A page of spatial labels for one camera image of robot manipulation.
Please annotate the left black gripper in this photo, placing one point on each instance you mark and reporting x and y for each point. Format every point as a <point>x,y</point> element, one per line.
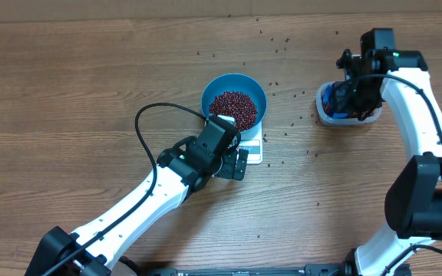
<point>227,168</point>

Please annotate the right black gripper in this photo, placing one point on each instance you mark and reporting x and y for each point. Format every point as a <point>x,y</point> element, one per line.
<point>341,103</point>

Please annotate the blue plastic measuring scoop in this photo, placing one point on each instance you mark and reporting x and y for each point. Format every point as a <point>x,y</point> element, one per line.
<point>327,95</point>

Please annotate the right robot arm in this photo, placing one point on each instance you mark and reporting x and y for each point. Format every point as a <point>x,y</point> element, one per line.
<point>383,75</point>

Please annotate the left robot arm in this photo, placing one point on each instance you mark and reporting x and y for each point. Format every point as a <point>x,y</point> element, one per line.
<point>180,171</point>

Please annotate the white digital kitchen scale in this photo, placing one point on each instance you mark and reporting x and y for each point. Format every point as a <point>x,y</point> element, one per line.
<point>252,141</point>

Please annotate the red beans in bowl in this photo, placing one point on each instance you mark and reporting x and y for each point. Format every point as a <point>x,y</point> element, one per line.
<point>237,105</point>

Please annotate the blue metal bowl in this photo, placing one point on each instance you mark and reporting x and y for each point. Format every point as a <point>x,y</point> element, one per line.
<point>238,83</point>

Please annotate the clear plastic food container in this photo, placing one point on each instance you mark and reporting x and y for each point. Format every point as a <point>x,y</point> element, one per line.
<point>325,119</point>

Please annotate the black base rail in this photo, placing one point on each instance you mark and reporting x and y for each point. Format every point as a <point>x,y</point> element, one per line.
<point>307,270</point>

